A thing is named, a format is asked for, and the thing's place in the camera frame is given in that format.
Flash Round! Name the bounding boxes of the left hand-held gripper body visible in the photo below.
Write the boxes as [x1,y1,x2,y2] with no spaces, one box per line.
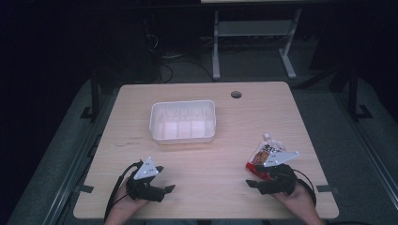
[126,156,166,203]

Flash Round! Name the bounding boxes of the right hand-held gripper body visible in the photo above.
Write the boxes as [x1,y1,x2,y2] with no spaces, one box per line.
[256,151,300,196]

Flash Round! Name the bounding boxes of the red and white spout pouch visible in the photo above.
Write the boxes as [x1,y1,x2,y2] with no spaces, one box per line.
[245,132,287,182]

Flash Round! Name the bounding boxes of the person's right hand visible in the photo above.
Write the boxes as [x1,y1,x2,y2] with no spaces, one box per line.
[270,180,315,217]

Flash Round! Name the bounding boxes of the person's left hand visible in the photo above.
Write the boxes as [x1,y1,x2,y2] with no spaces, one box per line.
[110,177,151,219]

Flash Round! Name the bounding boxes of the white plastic bin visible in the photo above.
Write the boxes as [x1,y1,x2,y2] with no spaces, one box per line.
[148,99,218,145]

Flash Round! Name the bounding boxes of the black metal stand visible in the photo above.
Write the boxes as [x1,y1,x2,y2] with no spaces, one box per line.
[345,64,374,122]
[80,69,101,124]

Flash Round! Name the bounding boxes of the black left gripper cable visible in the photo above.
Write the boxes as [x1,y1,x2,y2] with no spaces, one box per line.
[103,160,145,221]

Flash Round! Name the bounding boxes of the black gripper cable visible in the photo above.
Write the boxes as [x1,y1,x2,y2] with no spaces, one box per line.
[292,168,317,208]
[103,160,145,221]

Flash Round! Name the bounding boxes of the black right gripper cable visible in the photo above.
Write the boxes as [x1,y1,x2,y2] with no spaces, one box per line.
[292,168,317,208]

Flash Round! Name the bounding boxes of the black floor cables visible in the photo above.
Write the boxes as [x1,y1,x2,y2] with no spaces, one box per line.
[142,32,217,84]

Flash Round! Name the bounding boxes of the white metal desk frame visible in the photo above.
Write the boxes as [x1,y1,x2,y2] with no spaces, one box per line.
[211,7,303,81]

